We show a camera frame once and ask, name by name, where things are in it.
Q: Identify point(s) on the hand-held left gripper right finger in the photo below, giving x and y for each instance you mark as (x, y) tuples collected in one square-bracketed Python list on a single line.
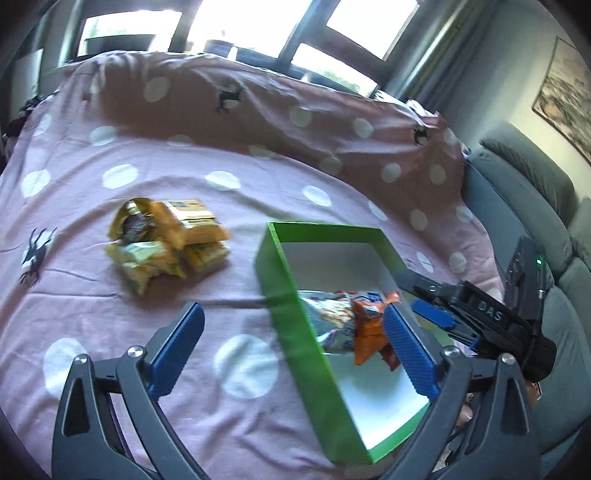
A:
[(411, 350)]

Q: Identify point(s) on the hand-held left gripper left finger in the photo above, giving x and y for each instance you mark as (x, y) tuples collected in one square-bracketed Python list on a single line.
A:
[(178, 341)]

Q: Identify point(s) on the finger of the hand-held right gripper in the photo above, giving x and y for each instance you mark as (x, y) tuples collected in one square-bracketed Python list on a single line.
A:
[(429, 288), (431, 314)]

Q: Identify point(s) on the orange snack packet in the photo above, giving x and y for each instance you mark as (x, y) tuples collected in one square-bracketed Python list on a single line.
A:
[(367, 334)]

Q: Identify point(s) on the silver blue snack packet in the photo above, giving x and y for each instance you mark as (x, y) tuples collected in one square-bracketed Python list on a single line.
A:
[(328, 316)]

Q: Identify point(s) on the green box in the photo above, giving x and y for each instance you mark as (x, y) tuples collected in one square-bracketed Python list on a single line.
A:
[(323, 258)]

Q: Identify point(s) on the pale yellow snack packet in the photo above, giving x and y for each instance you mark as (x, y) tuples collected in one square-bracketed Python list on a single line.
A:
[(138, 261)]

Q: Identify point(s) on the grey sofa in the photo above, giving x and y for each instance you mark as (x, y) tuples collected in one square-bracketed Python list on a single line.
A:
[(517, 184)]

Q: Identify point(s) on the gold wrapped dark snack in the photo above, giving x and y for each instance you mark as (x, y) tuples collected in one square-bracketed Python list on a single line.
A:
[(134, 224)]

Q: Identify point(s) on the pink polka dot blanket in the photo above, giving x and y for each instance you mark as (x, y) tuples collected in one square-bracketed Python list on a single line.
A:
[(231, 161)]

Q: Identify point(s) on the grey curtain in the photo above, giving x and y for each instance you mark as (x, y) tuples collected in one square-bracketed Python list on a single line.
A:
[(438, 60)]

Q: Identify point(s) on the round plant pot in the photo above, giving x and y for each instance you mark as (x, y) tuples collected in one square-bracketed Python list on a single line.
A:
[(219, 46)]

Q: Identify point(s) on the long dark planter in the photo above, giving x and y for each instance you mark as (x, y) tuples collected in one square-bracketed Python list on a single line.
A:
[(115, 45)]

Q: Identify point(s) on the window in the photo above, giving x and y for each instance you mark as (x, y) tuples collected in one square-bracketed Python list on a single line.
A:
[(258, 23)]

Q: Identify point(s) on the framed wall picture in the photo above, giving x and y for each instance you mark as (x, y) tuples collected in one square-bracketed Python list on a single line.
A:
[(565, 92)]

